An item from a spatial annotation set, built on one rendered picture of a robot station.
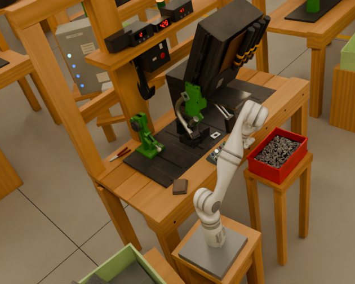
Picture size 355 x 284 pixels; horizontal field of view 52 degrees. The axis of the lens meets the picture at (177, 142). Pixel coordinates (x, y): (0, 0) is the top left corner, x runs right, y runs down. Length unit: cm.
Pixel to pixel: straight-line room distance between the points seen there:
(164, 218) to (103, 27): 106
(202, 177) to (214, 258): 51
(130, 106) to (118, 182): 47
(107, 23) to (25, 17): 45
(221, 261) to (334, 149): 206
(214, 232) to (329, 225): 143
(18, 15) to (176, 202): 118
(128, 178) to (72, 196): 149
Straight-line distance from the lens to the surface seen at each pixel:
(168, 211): 194
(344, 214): 304
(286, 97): 259
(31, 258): 337
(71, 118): 208
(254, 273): 206
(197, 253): 178
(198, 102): 215
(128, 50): 209
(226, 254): 176
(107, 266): 181
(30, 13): 188
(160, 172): 216
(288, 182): 214
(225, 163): 152
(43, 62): 193
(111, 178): 227
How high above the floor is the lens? 236
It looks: 39 degrees down
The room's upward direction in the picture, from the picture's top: 15 degrees counter-clockwise
